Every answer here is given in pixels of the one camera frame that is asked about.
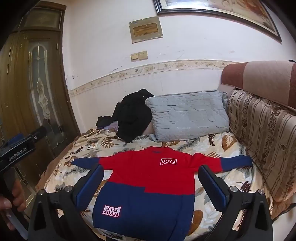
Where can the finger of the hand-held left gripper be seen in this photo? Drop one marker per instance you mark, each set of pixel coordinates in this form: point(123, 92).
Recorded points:
point(39, 133)
point(13, 141)

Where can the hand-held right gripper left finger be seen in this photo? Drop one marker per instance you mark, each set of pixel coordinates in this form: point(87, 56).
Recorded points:
point(89, 188)

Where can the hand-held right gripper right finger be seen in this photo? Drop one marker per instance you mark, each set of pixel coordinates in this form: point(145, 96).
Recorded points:
point(211, 188)

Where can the red and blue sweater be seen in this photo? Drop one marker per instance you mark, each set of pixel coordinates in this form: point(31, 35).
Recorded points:
point(150, 176)

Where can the person's left hand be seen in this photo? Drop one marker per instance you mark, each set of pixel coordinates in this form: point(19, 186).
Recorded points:
point(19, 197)

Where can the small printed card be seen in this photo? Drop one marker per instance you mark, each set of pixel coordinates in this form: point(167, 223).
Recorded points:
point(92, 145)

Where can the leaf print blanket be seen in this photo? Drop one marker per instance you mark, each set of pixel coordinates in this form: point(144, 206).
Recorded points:
point(212, 143)

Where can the wooden door with glass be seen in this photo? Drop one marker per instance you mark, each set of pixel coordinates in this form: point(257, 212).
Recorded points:
point(30, 81)

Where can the purple cloth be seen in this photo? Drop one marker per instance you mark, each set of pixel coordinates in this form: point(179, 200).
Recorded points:
point(111, 127)

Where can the striped floral cushion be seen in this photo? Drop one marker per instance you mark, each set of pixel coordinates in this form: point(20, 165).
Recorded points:
point(266, 139)

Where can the grey quilted pillow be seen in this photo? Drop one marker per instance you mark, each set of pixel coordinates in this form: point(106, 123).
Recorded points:
point(187, 113)

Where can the pale pink cushion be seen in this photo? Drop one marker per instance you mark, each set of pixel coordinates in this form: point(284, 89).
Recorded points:
point(149, 129)

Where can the black clothing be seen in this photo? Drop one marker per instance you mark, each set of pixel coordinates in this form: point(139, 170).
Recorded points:
point(134, 115)

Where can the brown and beige sofa backrest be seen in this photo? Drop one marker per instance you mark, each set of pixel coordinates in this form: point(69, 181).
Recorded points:
point(261, 78)

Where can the beige wall switch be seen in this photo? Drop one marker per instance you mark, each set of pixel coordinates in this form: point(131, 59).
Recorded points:
point(143, 55)
point(134, 57)

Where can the beige wall panel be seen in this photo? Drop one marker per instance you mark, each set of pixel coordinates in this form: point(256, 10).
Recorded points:
point(145, 29)

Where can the framed wall picture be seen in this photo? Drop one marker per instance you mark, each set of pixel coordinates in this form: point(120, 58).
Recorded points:
point(219, 9)

